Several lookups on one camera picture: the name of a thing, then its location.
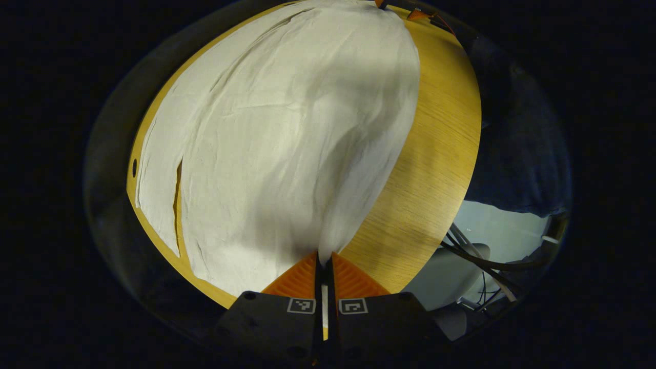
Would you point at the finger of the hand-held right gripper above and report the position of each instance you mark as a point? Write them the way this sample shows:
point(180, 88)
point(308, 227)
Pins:
point(417, 15)

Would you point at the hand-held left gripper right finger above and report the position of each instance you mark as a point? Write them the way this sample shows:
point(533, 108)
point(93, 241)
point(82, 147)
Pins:
point(379, 323)

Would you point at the person's dark blue clothing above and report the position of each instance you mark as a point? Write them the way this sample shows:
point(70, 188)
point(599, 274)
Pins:
point(517, 154)

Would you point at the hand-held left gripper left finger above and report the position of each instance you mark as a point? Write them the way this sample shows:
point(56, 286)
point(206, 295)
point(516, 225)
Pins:
point(277, 323)

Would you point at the white jeans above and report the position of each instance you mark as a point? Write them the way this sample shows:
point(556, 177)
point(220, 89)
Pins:
point(287, 143)

